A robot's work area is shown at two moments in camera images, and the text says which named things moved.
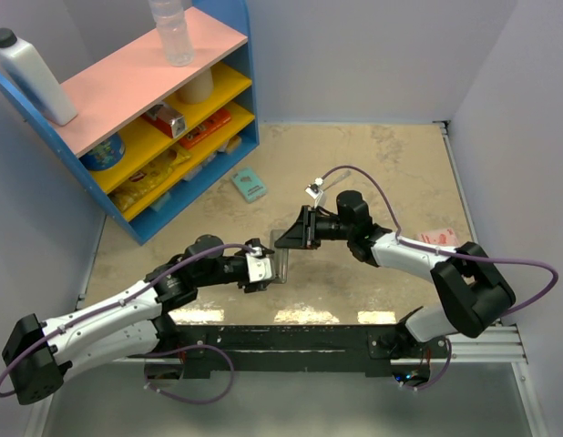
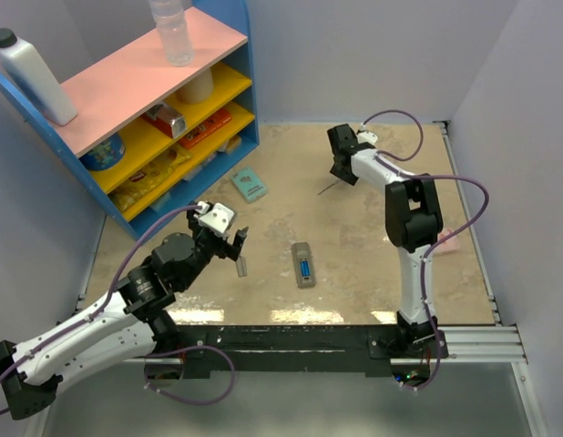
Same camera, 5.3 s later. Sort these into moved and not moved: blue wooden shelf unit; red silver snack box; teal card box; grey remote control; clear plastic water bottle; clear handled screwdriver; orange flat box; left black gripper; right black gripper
Moved: left black gripper; right black gripper; grey remote control
Not moved: teal card box; red silver snack box; clear plastic water bottle; blue wooden shelf unit; clear handled screwdriver; orange flat box
